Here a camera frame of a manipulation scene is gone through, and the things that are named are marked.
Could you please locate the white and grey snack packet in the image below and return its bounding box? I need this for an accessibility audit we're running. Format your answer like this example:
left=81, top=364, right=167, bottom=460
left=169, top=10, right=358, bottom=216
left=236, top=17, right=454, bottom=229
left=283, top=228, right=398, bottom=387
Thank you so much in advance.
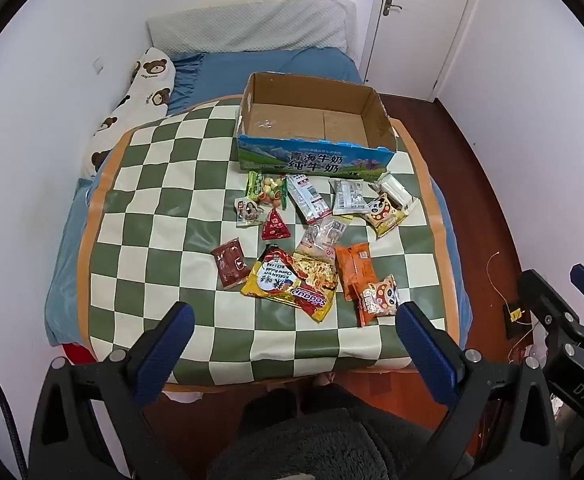
left=331, top=179, right=370, bottom=216

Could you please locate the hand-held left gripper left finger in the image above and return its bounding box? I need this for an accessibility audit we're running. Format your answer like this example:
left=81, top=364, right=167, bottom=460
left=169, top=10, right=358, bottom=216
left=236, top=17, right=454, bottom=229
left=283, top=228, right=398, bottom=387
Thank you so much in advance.
left=29, top=301, right=196, bottom=480

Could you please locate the green candy packet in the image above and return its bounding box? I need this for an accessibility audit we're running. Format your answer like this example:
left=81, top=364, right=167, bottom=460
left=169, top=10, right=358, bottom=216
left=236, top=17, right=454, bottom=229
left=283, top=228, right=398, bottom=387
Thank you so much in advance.
left=244, top=171, right=289, bottom=209

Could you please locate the blue bedsheet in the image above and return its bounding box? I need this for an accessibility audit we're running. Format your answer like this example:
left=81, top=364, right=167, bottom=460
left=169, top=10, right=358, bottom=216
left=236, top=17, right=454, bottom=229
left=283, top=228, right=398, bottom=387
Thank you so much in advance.
left=46, top=47, right=473, bottom=346

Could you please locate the green and cream checkered mat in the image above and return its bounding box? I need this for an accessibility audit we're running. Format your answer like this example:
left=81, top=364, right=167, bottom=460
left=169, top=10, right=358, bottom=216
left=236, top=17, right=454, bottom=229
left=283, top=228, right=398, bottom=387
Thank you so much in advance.
left=79, top=95, right=460, bottom=393

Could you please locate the red object under bed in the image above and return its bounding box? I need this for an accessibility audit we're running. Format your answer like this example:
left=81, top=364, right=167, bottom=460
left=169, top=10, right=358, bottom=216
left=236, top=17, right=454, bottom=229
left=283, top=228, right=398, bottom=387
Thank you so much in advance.
left=62, top=342, right=97, bottom=366

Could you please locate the beige snack packet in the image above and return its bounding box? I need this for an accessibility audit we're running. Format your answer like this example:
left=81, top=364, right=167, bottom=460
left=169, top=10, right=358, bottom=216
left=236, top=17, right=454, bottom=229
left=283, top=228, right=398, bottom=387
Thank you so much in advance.
left=296, top=215, right=353, bottom=261

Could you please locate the dark red sauce packet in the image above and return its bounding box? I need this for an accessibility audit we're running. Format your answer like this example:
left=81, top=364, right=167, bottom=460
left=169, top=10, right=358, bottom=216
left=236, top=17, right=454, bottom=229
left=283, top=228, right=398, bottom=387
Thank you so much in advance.
left=211, top=239, right=251, bottom=292

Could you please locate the white door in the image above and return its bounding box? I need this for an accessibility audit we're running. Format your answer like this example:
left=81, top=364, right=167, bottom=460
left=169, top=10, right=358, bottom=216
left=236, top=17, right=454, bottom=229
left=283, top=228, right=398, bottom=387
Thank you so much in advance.
left=362, top=0, right=485, bottom=101

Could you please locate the cardboard box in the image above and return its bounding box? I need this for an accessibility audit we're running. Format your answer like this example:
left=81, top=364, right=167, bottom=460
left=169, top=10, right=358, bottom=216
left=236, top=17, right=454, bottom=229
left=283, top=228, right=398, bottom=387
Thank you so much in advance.
left=235, top=72, right=397, bottom=181

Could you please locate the grey pillow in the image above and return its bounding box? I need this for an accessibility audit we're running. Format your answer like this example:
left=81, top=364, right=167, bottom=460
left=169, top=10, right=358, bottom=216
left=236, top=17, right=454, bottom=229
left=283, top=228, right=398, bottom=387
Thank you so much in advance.
left=146, top=0, right=357, bottom=53

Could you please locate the red triangular snack packet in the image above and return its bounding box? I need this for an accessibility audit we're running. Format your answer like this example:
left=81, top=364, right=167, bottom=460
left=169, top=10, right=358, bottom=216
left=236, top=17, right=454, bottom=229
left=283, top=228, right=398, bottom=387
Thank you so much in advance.
left=262, top=208, right=293, bottom=241

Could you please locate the plain white snack packet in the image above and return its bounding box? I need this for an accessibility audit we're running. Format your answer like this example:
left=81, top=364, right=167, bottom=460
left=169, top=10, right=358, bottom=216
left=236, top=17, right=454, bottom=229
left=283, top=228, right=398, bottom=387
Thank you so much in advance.
left=370, top=172, right=421, bottom=217

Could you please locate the plain orange snack packet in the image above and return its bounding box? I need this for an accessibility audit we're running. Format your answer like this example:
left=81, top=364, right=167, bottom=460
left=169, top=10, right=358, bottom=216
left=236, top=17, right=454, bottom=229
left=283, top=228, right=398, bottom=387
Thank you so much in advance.
left=334, top=242, right=379, bottom=303

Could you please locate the yellow instant noodle packet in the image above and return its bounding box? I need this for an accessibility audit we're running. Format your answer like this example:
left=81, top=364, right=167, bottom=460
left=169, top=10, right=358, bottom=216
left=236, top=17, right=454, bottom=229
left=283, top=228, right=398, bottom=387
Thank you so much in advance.
left=240, top=243, right=340, bottom=323

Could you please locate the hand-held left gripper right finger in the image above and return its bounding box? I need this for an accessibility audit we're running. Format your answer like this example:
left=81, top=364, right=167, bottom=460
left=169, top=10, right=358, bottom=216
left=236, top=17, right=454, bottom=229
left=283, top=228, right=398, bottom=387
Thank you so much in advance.
left=395, top=301, right=560, bottom=480

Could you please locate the long white and red packet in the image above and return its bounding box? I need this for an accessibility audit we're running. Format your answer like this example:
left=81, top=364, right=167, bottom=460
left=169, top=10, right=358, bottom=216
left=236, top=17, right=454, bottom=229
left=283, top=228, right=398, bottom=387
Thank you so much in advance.
left=286, top=174, right=333, bottom=225

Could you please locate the bear-print long pillow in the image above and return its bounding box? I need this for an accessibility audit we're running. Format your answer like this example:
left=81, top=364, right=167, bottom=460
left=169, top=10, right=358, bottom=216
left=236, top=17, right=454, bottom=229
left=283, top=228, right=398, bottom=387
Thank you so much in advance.
left=79, top=46, right=177, bottom=178

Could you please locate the orange panda-print packet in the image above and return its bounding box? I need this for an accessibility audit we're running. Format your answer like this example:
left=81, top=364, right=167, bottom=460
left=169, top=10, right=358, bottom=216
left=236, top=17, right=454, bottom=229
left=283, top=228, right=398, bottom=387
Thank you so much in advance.
left=352, top=274, right=400, bottom=328

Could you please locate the yellow panda-print packet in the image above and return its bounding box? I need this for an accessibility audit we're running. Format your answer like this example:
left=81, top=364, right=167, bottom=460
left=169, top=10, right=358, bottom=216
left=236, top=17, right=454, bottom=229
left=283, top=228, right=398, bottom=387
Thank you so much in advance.
left=363, top=195, right=407, bottom=238

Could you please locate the small white face-print packet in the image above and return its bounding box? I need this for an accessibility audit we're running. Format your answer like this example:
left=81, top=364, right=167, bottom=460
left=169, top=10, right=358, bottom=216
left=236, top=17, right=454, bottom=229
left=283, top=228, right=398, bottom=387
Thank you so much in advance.
left=235, top=198, right=265, bottom=227

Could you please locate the thin yellow wire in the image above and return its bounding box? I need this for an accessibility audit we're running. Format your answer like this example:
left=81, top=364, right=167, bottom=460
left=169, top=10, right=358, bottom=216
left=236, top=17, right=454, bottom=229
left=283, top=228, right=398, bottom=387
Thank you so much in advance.
left=487, top=252, right=525, bottom=322

